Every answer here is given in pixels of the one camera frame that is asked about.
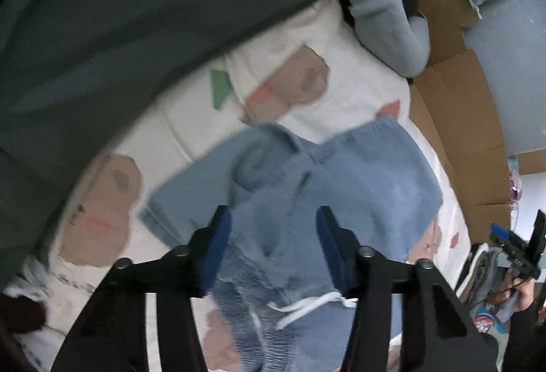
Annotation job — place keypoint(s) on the dark green cushion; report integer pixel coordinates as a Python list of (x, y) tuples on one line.
[(128, 14)]

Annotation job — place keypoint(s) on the blue denim pants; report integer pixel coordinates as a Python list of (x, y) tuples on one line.
[(341, 176)]

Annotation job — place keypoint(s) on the colourful cartoon blanket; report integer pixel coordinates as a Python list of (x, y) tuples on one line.
[(486, 321)]

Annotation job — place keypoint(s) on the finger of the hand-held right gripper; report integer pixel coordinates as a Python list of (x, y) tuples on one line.
[(499, 232)]

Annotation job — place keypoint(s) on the cream bear printed blanket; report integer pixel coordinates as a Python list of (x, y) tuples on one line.
[(179, 133)]

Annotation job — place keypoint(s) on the flattened cardboard box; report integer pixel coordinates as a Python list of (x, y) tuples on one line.
[(465, 120)]

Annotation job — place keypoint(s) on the person's right forearm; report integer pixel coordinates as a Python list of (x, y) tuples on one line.
[(527, 342)]

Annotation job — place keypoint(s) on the person's right hand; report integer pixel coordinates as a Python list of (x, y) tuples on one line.
[(522, 297)]

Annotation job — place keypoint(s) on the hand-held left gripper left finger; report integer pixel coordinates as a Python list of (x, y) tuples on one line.
[(215, 257)]

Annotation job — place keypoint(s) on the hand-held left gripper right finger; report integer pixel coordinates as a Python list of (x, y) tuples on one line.
[(330, 257)]

